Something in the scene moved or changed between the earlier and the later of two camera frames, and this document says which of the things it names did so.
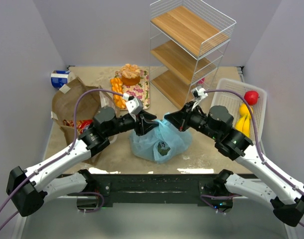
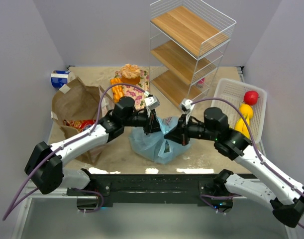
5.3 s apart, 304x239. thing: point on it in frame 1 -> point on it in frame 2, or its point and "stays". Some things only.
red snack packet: [82, 125] stays
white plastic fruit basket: [233, 101] stays
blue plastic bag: [145, 146] stays
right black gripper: [183, 119] -> [183, 131]
